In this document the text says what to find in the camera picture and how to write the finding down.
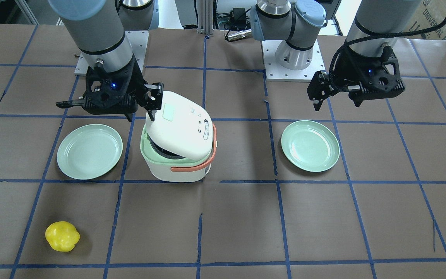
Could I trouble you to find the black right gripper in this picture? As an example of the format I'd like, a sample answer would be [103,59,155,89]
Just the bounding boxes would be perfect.
[122,58,164,122]

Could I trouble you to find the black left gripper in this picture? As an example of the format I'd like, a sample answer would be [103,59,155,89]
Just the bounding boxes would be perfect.
[307,58,364,111]

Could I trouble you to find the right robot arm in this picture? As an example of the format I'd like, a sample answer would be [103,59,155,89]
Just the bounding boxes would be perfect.
[49,0,163,121]

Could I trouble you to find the green plate far side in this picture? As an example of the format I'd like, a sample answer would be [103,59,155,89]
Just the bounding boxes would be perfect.
[280,120,340,172]

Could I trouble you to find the green plate near pepper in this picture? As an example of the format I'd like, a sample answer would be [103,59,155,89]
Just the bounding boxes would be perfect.
[57,124,123,180]

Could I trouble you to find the black power adapter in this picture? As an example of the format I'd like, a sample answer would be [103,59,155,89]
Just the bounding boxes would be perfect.
[230,8,246,24]

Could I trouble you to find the yellow bell pepper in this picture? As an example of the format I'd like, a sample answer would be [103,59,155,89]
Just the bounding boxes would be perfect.
[45,221,81,252]

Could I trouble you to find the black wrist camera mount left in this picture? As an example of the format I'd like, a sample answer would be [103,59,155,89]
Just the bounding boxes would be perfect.
[346,43,405,101]

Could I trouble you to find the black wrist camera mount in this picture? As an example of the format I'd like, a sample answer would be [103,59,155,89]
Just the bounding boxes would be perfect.
[56,65,129,115]
[346,43,405,101]

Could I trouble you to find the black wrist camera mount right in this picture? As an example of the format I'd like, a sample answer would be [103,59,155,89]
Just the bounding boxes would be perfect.
[56,65,129,115]

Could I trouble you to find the white rice cooker orange handle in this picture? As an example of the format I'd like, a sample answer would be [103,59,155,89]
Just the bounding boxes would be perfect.
[140,91,217,183]

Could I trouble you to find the aluminium frame post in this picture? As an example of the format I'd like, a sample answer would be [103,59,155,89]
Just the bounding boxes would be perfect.
[196,0,216,37]

